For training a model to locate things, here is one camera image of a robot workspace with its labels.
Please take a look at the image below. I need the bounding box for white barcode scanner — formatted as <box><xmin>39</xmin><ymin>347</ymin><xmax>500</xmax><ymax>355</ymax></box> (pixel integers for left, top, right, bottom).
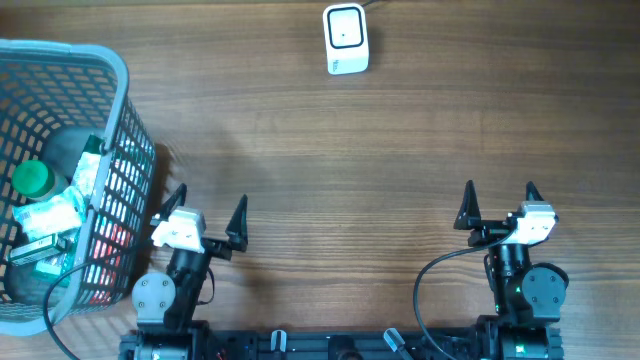
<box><xmin>322</xmin><ymin>3</ymin><xmax>370</xmax><ymax>75</ymax></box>

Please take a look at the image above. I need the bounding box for small green white box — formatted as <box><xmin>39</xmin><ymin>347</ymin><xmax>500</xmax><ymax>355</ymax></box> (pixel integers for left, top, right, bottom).
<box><xmin>8</xmin><ymin>234</ymin><xmax>67</xmax><ymax>266</ymax></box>

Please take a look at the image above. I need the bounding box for green lid jar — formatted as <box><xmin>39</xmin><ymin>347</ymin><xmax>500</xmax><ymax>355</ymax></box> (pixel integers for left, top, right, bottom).
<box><xmin>11</xmin><ymin>160</ymin><xmax>69</xmax><ymax>201</ymax></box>

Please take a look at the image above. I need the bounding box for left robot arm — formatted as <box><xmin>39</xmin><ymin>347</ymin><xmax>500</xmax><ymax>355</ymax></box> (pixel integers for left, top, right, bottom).
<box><xmin>119</xmin><ymin>183</ymin><xmax>248</xmax><ymax>360</ymax></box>

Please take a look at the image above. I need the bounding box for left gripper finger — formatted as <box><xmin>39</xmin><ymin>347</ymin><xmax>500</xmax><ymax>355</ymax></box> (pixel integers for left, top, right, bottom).
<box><xmin>158</xmin><ymin>183</ymin><xmax>187</xmax><ymax>220</ymax></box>
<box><xmin>225</xmin><ymin>194</ymin><xmax>248</xmax><ymax>245</ymax></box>

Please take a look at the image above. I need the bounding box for light green wipes packet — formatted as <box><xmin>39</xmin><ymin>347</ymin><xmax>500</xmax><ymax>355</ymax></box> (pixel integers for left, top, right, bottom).
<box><xmin>12</xmin><ymin>190</ymin><xmax>85</xmax><ymax>241</ymax></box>

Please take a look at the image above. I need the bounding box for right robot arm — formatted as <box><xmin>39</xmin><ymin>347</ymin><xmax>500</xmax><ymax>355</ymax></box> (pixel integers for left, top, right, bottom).
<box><xmin>454</xmin><ymin>181</ymin><xmax>569</xmax><ymax>360</ymax></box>

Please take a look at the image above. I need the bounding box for red white packet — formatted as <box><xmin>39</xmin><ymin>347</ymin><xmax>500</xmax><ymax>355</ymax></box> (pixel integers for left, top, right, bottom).
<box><xmin>87</xmin><ymin>219</ymin><xmax>130</xmax><ymax>304</ymax></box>

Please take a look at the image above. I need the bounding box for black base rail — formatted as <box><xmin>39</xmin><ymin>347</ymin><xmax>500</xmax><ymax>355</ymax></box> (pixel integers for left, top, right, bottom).
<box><xmin>118</xmin><ymin>327</ymin><xmax>565</xmax><ymax>360</ymax></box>

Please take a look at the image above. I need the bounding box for long green white package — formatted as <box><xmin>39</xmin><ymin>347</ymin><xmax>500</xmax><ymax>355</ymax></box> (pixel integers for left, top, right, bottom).
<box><xmin>71</xmin><ymin>134</ymin><xmax>103</xmax><ymax>199</ymax></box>

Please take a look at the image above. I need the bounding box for grey plastic mesh basket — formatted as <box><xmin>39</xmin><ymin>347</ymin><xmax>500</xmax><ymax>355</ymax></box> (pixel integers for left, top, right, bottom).
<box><xmin>1</xmin><ymin>39</ymin><xmax>156</xmax><ymax>336</ymax></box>

